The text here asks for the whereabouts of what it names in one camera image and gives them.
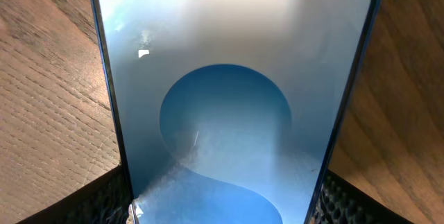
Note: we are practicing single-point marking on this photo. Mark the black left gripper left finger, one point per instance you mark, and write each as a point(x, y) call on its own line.
point(105, 200)

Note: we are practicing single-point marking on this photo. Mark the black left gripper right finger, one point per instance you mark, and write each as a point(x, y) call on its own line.
point(339, 202)

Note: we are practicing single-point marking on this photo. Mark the blue Galaxy smartphone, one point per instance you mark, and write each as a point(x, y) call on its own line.
point(227, 111)

